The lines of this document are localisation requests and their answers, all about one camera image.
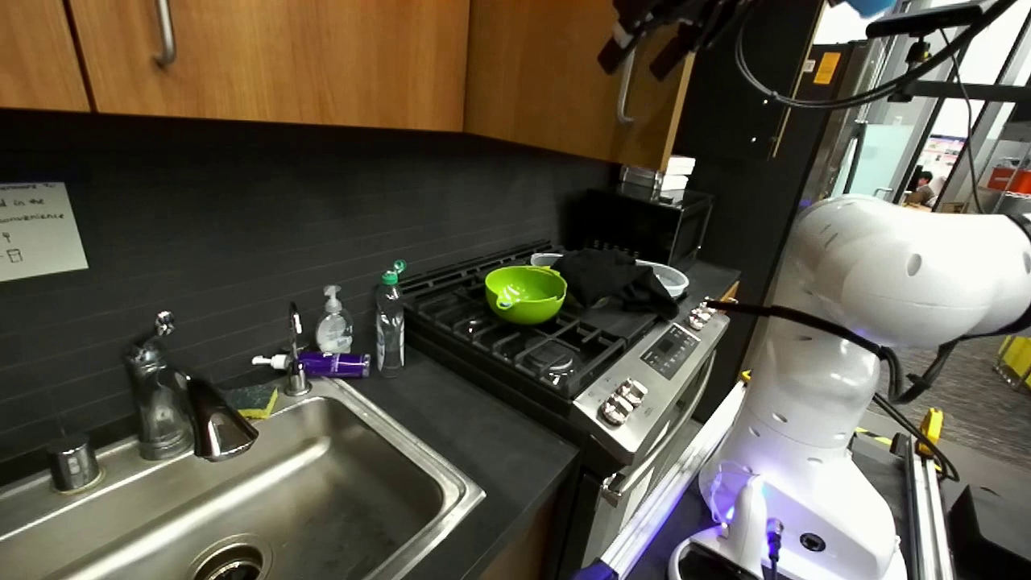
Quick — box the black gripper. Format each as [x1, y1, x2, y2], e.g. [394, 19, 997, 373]
[595, 0, 758, 84]

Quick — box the chrome bar door handle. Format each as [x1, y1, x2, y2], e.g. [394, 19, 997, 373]
[147, 0, 179, 71]
[613, 63, 642, 128]

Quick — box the wide wooden cabinet door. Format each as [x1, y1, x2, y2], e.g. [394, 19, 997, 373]
[64, 0, 474, 137]

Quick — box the clear plastic container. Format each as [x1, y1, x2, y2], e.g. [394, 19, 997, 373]
[617, 152, 698, 210]

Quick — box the yellow sticker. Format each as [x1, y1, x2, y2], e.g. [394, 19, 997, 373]
[813, 48, 846, 87]

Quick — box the black ribbed crate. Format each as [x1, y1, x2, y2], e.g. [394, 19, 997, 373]
[555, 186, 716, 270]

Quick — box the tall black panel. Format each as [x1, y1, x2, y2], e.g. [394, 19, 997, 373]
[685, 0, 871, 357]

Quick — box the black cloth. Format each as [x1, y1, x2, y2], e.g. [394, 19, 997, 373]
[551, 245, 683, 324]

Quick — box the white bowl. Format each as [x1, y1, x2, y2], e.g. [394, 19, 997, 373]
[636, 256, 694, 307]

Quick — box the lime green bowl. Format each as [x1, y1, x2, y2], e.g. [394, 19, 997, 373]
[481, 260, 569, 330]

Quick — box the green capped dish soap bottle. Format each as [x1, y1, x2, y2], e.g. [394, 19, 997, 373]
[370, 259, 413, 377]

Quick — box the clear hand soap bottle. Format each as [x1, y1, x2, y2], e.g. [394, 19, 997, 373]
[313, 284, 356, 361]

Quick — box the chrome sink soap pump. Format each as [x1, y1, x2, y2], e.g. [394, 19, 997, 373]
[248, 304, 316, 402]

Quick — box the yellow floor object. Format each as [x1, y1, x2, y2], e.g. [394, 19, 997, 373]
[992, 331, 1031, 392]

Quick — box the yellow green sponge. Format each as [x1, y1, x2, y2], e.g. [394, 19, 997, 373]
[223, 380, 283, 427]

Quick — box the stainless steel sink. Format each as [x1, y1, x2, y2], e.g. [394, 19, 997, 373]
[0, 377, 490, 580]

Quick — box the chrome kitchen faucet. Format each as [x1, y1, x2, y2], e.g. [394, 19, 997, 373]
[122, 307, 262, 467]

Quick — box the small chrome sink cap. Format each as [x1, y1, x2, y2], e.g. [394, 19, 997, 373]
[47, 432, 103, 493]

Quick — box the black camera stand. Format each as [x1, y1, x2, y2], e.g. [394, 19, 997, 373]
[863, 0, 1031, 106]

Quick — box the yellow handled clamp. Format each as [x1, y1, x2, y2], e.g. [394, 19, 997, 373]
[916, 402, 951, 457]

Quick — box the metal rail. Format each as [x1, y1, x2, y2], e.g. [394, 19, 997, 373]
[893, 432, 961, 580]

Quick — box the white paper wall sign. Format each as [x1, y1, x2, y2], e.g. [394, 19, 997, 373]
[0, 179, 92, 287]

